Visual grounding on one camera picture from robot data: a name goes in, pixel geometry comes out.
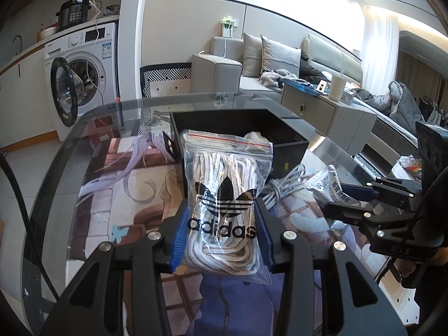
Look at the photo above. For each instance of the patterned black chair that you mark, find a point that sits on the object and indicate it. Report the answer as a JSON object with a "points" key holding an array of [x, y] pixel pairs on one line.
{"points": [[168, 78]]}

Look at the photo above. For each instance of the black cardboard box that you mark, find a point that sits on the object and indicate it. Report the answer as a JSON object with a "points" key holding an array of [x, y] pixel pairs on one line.
{"points": [[290, 157]]}

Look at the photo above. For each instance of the black pressure cooker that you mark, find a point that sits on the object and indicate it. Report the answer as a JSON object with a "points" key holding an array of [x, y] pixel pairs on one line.
{"points": [[73, 14]]}

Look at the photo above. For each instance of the bed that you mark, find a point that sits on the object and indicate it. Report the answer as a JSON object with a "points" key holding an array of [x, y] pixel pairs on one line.
{"points": [[392, 129]]}

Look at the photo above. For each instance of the red snack packet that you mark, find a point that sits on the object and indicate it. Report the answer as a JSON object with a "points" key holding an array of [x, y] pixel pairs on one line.
{"points": [[411, 166]]}

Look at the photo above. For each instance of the white bowl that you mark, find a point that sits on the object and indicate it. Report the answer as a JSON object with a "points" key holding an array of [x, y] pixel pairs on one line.
{"points": [[49, 32]]}

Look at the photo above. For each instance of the white curtain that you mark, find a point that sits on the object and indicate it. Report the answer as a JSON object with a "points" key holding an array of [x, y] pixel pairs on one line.
{"points": [[379, 49]]}

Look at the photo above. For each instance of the black garment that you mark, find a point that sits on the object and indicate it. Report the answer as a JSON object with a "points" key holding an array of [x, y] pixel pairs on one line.
{"points": [[311, 71]]}

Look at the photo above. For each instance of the beige drawer cabinet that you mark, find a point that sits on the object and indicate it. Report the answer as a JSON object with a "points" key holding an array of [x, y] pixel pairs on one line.
{"points": [[315, 112]]}

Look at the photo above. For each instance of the grey padded jacket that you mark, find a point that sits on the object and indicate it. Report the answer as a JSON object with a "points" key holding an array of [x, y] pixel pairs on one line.
{"points": [[402, 105]]}

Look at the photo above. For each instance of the bag of white shoelaces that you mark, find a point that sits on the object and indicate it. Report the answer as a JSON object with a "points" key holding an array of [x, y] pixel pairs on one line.
{"points": [[224, 175]]}

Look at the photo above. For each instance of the small picture frame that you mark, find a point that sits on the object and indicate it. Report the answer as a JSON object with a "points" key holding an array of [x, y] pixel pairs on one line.
{"points": [[322, 86]]}

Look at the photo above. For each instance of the grey cushion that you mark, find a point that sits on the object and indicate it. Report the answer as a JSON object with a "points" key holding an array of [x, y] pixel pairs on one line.
{"points": [[280, 57]]}

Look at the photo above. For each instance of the grey fluffy throw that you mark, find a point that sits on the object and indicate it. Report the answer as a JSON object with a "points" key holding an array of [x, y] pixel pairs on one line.
{"points": [[271, 78]]}

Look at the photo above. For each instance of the beige cushion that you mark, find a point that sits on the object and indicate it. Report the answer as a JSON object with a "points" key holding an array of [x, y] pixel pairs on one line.
{"points": [[252, 56]]}

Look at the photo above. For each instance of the wall outlet with chargers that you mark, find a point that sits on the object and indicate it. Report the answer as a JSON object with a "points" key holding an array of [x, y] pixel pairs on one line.
{"points": [[229, 26]]}

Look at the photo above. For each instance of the white printed plastic packet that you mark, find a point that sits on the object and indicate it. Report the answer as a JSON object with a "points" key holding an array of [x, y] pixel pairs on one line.
{"points": [[329, 185]]}

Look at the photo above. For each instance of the white washing machine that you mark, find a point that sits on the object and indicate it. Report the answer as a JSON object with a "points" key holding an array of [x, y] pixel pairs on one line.
{"points": [[94, 59]]}

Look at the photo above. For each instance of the blue flat packet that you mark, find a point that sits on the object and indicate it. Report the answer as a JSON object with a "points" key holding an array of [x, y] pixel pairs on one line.
{"points": [[297, 85]]}

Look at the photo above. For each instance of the person's right hand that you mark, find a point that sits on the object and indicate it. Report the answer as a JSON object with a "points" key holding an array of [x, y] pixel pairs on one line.
{"points": [[404, 270]]}

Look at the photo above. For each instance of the beige sofa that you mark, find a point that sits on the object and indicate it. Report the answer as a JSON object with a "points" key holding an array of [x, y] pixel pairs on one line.
{"points": [[217, 73]]}

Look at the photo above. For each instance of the black faucet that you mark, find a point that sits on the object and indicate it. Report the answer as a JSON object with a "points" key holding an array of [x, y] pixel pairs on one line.
{"points": [[17, 40]]}

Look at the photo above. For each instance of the tissue box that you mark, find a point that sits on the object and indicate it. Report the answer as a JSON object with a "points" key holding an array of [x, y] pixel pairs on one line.
{"points": [[347, 97]]}

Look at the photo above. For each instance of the kitchen counter cabinet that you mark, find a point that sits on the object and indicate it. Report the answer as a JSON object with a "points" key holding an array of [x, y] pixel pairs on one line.
{"points": [[24, 94]]}

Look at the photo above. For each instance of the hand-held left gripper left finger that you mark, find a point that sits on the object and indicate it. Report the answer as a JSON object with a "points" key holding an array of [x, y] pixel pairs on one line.
{"points": [[176, 238]]}

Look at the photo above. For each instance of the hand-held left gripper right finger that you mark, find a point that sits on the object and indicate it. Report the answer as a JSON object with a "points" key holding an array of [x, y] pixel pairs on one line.
{"points": [[264, 238]]}

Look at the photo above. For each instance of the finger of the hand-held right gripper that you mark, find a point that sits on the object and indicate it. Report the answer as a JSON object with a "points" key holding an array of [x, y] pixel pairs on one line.
{"points": [[357, 191], [346, 213]]}

